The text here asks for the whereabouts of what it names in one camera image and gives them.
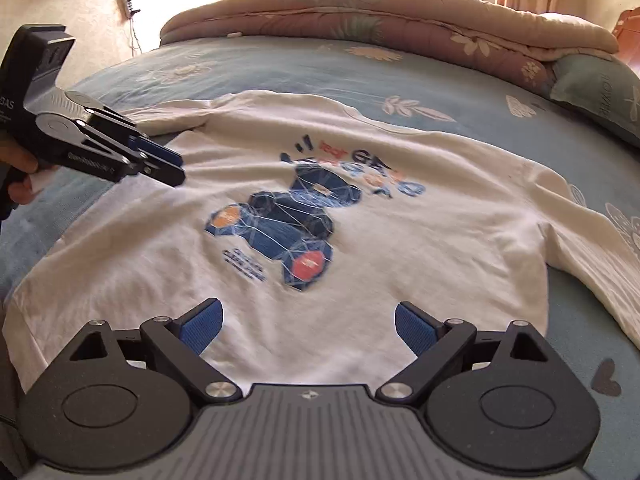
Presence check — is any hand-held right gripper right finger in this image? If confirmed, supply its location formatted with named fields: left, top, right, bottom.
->
left=376, top=301, right=551, bottom=405

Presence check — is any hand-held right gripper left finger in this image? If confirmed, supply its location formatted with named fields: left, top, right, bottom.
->
left=71, top=298, right=245, bottom=406

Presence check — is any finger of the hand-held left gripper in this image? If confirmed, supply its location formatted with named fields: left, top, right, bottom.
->
left=67, top=91, right=183, bottom=167
left=60, top=152, right=187, bottom=186

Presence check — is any white printed sweatshirt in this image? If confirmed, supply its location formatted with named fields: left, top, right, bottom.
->
left=2, top=90, right=640, bottom=396

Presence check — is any person's left hand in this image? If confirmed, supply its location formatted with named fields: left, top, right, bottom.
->
left=0, top=149, right=40, bottom=206

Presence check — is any bed with blue floral sheet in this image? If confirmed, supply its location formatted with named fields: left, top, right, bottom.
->
left=0, top=35, right=640, bottom=480

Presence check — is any folded pink floral quilt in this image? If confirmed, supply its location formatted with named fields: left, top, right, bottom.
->
left=160, top=0, right=621, bottom=98

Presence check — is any green flower print pillow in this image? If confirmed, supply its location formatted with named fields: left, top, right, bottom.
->
left=550, top=52, right=640, bottom=148

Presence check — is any wooden headboard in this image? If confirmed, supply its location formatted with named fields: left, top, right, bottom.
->
left=615, top=7, right=640, bottom=68

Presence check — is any thin black wall cable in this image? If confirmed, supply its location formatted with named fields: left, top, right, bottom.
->
left=75, top=0, right=142, bottom=53

